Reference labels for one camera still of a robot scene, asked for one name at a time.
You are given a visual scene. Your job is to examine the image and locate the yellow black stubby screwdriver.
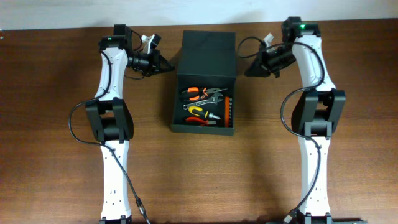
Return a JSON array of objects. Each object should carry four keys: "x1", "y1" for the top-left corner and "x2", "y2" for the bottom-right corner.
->
[{"x1": 188, "y1": 106, "x2": 221, "y2": 120}]

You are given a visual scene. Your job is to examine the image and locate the orange black needle-nose pliers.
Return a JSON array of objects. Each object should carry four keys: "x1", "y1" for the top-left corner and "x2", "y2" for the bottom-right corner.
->
[{"x1": 180, "y1": 86, "x2": 226, "y2": 102}]

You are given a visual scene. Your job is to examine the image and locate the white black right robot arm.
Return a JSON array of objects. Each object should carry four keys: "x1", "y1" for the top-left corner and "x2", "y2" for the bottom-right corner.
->
[{"x1": 244, "y1": 16, "x2": 346, "y2": 223}]

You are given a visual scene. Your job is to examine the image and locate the red handled cutting pliers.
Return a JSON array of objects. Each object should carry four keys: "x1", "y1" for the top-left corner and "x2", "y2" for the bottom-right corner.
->
[{"x1": 185, "y1": 116, "x2": 217, "y2": 126}]

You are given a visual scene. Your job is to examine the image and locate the black gift box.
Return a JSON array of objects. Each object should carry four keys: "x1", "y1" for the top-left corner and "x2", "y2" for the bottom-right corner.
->
[{"x1": 171, "y1": 30, "x2": 236, "y2": 136}]

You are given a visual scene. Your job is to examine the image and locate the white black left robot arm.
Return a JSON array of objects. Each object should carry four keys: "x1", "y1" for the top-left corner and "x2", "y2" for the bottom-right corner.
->
[{"x1": 85, "y1": 24, "x2": 175, "y2": 223}]

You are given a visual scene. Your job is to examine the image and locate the silver adjustable wrench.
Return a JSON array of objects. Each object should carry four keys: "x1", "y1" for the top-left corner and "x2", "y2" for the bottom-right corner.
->
[{"x1": 182, "y1": 93, "x2": 223, "y2": 110}]

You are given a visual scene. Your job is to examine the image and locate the orange screwdriver bit holder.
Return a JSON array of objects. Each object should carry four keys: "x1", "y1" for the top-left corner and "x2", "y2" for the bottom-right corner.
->
[{"x1": 224, "y1": 96, "x2": 233, "y2": 128}]

